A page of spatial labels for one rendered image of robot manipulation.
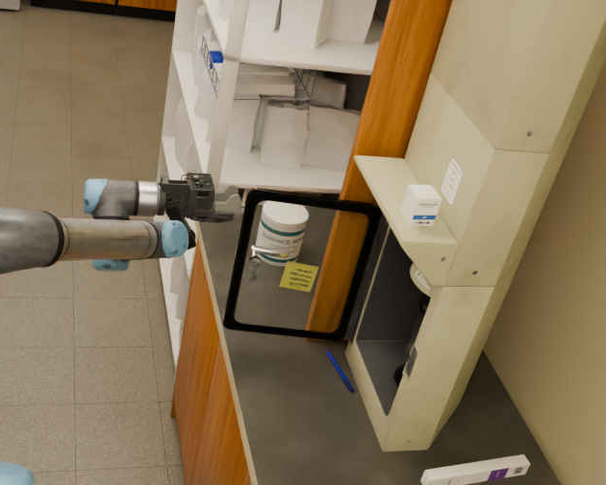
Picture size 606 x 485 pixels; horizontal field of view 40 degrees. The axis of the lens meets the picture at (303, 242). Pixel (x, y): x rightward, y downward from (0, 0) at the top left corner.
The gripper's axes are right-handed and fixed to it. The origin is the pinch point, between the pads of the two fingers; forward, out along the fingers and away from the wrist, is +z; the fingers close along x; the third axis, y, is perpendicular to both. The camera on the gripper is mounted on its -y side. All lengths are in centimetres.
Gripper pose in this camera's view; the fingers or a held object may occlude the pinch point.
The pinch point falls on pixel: (246, 211)
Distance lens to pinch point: 186.1
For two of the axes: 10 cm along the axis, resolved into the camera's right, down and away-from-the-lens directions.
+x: -2.3, -5.8, 7.8
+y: 2.0, -8.1, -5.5
